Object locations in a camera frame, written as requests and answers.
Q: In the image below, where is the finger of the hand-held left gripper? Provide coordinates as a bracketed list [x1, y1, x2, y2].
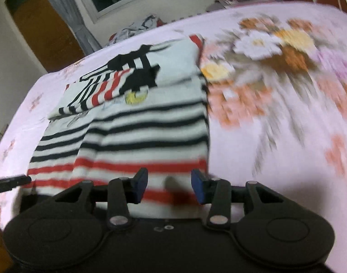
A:
[0, 175, 32, 195]

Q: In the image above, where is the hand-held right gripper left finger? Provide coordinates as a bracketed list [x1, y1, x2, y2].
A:
[53, 167, 149, 231]

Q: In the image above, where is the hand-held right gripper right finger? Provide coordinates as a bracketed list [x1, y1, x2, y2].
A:
[191, 169, 285, 231]

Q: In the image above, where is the striped knit sweater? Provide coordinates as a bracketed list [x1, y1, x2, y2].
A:
[21, 33, 211, 219]

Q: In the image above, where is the pile of light clothes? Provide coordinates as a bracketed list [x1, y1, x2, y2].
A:
[107, 14, 165, 47]

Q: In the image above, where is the pink floral bed sheet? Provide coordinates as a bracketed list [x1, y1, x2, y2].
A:
[0, 1, 347, 268]

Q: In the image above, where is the brown wooden door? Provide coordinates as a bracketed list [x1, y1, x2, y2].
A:
[4, 0, 86, 73]

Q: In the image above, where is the grey window curtain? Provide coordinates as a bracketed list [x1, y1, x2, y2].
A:
[34, 0, 103, 56]

